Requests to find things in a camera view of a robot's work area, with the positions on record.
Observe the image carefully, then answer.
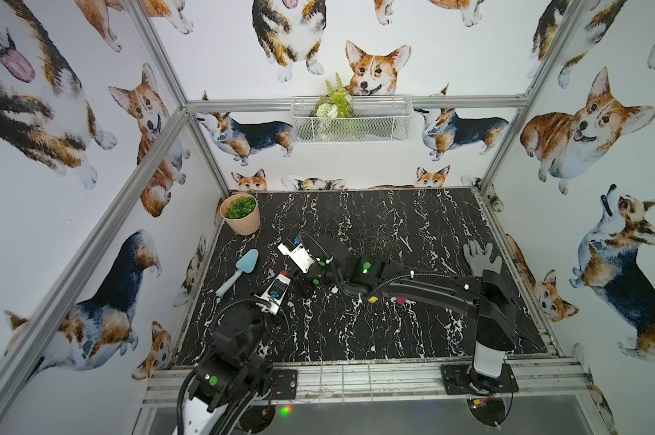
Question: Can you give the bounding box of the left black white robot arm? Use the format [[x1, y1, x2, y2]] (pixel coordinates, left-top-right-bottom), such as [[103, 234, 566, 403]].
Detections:
[[174, 269, 313, 434]]

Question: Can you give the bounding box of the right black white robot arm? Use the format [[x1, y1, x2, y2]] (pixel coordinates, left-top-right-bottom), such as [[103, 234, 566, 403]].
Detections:
[[289, 231, 516, 380]]

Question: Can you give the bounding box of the light blue garden trowel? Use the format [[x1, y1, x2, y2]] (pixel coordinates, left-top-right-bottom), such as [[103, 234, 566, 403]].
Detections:
[[215, 248, 259, 299]]

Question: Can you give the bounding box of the beige pot with green plant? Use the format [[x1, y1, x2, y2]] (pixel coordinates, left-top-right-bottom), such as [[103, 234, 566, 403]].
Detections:
[[220, 192, 260, 236]]

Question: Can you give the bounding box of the grey rubber glove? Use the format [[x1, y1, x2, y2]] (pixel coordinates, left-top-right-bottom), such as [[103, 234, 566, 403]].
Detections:
[[463, 240, 503, 277]]

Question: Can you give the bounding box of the green fern plant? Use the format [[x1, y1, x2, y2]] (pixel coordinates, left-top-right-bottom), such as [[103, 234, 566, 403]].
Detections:
[[315, 74, 355, 119]]

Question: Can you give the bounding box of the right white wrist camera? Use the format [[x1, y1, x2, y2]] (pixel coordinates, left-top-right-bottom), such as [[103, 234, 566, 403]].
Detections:
[[278, 237, 317, 274]]

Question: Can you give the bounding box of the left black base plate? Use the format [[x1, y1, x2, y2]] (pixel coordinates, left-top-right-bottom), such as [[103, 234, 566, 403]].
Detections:
[[271, 369, 298, 402]]

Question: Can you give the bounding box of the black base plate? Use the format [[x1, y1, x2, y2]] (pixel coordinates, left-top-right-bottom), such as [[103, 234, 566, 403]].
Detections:
[[440, 364, 520, 397], [271, 369, 298, 402]]

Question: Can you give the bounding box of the white wire wall basket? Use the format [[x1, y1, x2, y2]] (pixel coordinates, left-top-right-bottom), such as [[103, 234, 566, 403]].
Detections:
[[291, 96, 414, 143]]

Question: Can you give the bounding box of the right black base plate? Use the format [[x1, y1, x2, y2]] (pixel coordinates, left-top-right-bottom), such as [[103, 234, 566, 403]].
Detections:
[[440, 364, 520, 397]]

